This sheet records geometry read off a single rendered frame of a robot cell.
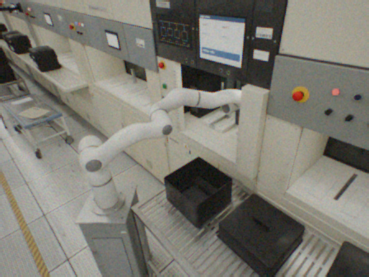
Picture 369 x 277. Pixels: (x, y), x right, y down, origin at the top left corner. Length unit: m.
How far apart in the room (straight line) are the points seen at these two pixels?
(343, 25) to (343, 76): 0.16
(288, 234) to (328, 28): 0.85
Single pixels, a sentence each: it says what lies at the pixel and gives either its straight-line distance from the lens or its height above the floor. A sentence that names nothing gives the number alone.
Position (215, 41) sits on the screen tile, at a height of 1.57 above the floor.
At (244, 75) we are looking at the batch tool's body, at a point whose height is 1.44.
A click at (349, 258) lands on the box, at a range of 1.12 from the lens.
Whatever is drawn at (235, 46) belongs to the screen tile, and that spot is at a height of 1.56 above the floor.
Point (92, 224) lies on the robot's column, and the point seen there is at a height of 0.73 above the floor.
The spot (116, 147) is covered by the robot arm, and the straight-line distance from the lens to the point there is 1.28.
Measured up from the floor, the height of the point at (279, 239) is 0.86.
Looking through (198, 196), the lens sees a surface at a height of 0.77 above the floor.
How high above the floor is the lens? 1.88
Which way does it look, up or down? 35 degrees down
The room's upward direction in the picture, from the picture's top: 3 degrees counter-clockwise
